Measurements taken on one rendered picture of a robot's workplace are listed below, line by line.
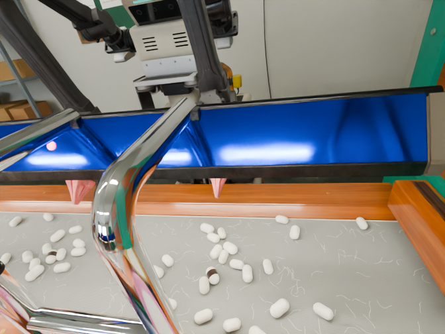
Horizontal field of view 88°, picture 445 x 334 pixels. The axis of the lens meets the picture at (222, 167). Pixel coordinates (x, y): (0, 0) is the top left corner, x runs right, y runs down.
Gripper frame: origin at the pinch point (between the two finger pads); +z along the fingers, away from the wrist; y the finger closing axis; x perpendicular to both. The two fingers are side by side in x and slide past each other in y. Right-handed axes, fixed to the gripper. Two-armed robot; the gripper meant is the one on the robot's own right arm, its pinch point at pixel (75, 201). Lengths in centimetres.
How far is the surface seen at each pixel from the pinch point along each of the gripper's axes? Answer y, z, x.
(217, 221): 39.5, 3.3, 6.7
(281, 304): 55, 18, -9
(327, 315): 63, 19, -9
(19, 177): 21.5, 1.2, -31.9
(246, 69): 31, -145, 128
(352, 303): 68, 17, -6
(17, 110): -207, -108, 111
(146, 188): 14.0, -6.4, 12.1
